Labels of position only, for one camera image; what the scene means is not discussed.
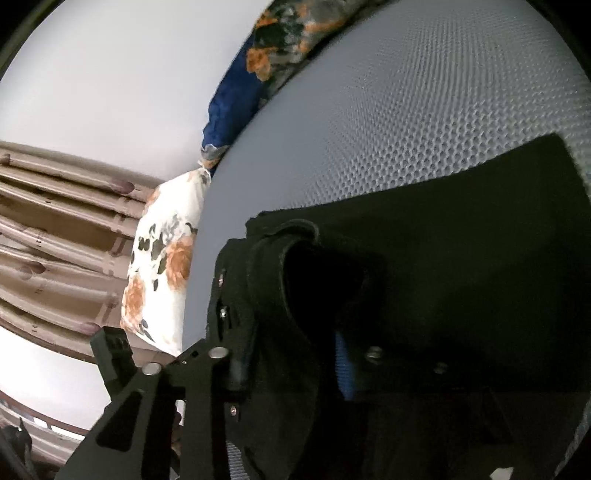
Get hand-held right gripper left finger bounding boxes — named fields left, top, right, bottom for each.
left=58, top=345, right=232, bottom=480

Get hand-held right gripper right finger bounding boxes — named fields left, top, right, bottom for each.
left=333, top=330, right=525, bottom=480

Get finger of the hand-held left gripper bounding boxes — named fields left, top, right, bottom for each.
left=205, top=237, right=258, bottom=416

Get black pants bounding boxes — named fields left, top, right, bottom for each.
left=205, top=133, right=591, bottom=480

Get white floral pillow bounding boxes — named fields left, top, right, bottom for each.
left=120, top=167, right=213, bottom=357

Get beige striped curtain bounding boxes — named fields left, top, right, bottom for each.
left=0, top=141, right=162, bottom=361

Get blue floral blanket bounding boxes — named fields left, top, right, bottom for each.
left=199, top=0, right=384, bottom=169

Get grey mesh mattress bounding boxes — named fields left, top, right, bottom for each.
left=182, top=0, right=591, bottom=356

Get brown window frame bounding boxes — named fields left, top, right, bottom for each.
left=0, top=390, right=90, bottom=437

